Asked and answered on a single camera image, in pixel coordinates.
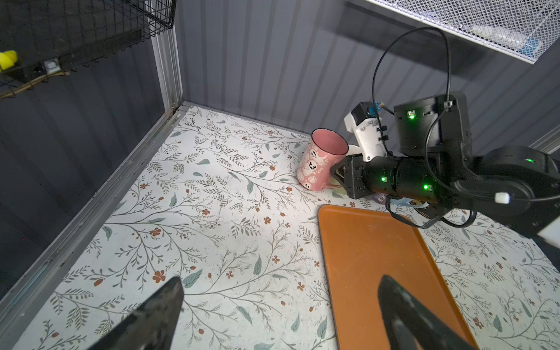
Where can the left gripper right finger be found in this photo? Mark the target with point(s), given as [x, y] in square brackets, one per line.
[409, 324]

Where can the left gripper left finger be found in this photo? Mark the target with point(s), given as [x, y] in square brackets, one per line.
[150, 326]

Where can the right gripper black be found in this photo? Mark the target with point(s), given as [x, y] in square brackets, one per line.
[348, 172]

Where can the pink ghost mug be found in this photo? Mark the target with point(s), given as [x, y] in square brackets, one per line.
[326, 148]

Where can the orange plastic tray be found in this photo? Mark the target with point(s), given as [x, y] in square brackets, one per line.
[359, 248]

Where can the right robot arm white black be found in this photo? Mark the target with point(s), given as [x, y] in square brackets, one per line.
[515, 186]

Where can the white wire mesh basket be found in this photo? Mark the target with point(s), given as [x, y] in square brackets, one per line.
[520, 29]

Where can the black wire basket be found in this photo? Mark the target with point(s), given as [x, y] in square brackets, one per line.
[52, 38]

